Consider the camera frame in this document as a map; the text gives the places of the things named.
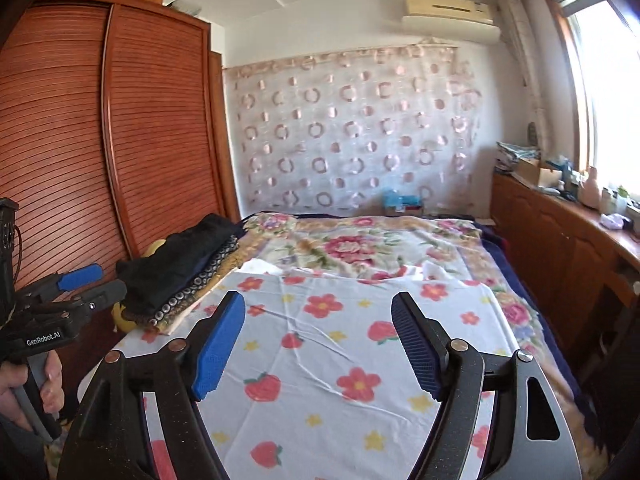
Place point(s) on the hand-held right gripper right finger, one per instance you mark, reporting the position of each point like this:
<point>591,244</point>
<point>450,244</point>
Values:
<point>417,350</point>

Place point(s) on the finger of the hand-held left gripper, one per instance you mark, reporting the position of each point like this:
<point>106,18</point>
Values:
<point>80,277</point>
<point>100,297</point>

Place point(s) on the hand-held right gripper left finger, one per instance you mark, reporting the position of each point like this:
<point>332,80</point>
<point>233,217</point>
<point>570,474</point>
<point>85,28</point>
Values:
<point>217,350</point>

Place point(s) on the black printed t-shirt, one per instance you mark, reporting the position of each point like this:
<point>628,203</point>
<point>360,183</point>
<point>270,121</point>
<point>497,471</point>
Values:
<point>175,255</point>

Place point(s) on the person's left hand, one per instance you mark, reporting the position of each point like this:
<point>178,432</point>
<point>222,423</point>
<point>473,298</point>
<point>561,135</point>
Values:
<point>52,385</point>

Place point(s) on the folded navy garment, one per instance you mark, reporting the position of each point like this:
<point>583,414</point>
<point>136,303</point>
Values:
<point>207,260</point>

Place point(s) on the floral blanket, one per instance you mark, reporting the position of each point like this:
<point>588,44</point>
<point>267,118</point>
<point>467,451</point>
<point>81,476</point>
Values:
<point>360,245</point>

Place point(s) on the blue tissue box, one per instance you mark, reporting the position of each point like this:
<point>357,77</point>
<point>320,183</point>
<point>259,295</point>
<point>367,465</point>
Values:
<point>402,202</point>

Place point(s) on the wooden slatted wardrobe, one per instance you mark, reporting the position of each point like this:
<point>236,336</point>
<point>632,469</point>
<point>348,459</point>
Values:
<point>125,135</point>

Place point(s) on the wooden window cabinet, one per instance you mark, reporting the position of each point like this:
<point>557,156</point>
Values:
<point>540,240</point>

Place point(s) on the cardboard box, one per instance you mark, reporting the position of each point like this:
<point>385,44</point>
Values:
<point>537,172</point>

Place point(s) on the stack of folded cloths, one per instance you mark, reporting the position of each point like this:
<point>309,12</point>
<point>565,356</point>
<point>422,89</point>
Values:
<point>515,155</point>

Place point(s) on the white crumpled cloth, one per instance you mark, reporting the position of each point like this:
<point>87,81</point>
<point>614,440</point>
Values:
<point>614,221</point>

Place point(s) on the pale pink bottle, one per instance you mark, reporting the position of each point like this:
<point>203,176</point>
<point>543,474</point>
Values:
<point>590,190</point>

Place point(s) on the dark oval ornament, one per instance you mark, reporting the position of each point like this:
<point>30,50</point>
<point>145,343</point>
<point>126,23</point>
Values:
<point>532,134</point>

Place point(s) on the beige window curtain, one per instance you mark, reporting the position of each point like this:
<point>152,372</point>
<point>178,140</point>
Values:
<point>520,50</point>

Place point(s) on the wooden-framed window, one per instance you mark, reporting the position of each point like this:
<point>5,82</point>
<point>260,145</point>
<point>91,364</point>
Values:
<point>605,85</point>

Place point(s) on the cream air conditioner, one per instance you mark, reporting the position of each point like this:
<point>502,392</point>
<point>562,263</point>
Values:
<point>450,17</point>

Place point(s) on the circle-patterned wall curtain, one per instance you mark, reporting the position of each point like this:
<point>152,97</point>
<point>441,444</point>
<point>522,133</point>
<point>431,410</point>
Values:
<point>350,130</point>

